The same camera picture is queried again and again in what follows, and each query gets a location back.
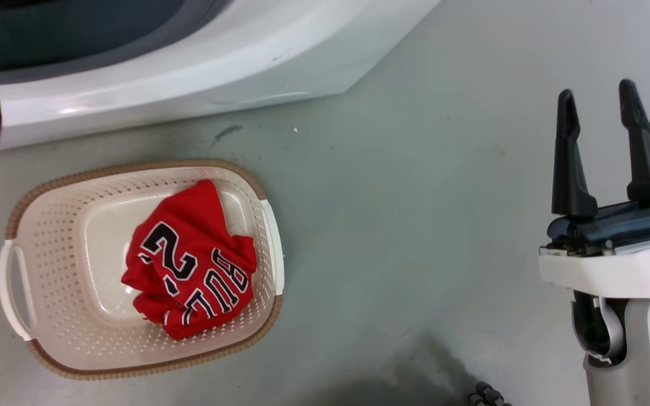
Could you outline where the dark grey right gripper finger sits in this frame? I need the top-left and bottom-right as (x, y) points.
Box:
(618, 79), (650, 208)
(552, 89), (599, 220)

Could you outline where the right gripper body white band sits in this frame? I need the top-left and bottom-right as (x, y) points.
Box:
(538, 193), (650, 299)

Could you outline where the red basketball jersey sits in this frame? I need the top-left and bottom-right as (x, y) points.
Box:
(121, 179), (258, 341)

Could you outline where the cream perforated laundry basket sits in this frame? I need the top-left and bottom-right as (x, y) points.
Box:
(0, 159), (285, 380)

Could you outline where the white front-load washing machine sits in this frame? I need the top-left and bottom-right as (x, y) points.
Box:
(0, 0), (441, 154)

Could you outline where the grey rubber door gasket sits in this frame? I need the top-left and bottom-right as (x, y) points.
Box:
(0, 0), (232, 88)

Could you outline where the black ribbed cable conduit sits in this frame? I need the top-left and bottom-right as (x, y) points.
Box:
(468, 382), (513, 406)

